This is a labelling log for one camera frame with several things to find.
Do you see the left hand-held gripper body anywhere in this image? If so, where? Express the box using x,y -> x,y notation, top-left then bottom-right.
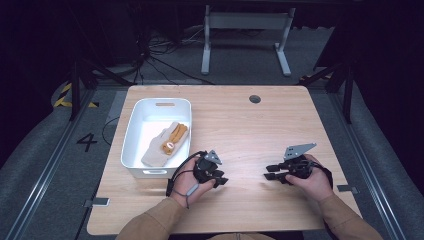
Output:
192,149 -> 224,185

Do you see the grey floor rail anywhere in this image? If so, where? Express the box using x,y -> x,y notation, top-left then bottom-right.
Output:
328,92 -> 408,240
3,89 -> 97,240

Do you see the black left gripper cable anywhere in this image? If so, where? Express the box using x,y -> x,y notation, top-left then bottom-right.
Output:
165,150 -> 208,198

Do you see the metal table bracket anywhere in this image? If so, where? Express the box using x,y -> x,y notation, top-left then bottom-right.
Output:
336,184 -> 360,195
82,197 -> 111,209

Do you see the person's tan clothing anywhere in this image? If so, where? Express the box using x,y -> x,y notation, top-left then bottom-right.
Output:
206,233 -> 276,240

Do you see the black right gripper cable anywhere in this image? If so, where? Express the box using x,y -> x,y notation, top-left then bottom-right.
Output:
307,159 -> 335,190

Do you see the person's left hand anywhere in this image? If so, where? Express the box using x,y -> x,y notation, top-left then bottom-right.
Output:
170,161 -> 217,210

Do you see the beige glove with orange fingers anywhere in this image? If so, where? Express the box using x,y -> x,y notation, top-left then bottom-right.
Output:
140,121 -> 181,169
161,122 -> 190,156

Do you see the person's right hand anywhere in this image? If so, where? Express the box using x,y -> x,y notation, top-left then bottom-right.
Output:
284,153 -> 335,203

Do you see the grey wrist strap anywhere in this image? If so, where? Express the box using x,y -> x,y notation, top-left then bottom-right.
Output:
172,182 -> 201,210

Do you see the thin black floor cable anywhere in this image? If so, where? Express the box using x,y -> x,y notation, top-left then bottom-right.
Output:
101,115 -> 121,147

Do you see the grey metal desk frame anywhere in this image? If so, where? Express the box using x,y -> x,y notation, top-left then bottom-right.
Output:
200,4 -> 297,78

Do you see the white plastic bin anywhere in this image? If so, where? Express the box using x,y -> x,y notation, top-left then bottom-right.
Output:
120,97 -> 193,180

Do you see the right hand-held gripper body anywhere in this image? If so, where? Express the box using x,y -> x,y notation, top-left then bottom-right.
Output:
280,142 -> 318,180

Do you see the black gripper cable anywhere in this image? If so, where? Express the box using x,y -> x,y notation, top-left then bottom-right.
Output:
307,159 -> 335,190
165,150 -> 208,198

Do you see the bundle of black floor cables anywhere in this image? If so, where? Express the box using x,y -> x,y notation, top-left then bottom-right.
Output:
132,25 -> 215,86

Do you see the black metal stand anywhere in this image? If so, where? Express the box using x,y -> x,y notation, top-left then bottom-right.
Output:
297,61 -> 356,125
67,55 -> 135,122

